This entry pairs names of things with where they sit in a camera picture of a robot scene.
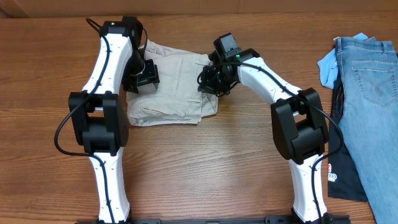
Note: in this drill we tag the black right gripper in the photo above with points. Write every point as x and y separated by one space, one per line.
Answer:
206 87

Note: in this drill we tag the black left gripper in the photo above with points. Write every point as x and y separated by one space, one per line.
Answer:
152 74

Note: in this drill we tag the beige shorts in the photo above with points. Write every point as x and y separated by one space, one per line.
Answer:
176 100

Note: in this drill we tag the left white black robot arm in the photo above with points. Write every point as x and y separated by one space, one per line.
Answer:
97 114

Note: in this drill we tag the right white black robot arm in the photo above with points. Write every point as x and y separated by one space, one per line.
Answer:
299 128

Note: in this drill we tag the light blue shirt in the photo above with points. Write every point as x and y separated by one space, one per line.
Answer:
328 67

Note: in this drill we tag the blue denim jeans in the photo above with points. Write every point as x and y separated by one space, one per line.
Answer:
368 71

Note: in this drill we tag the dark navy garment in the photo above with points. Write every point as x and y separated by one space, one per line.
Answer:
343 178

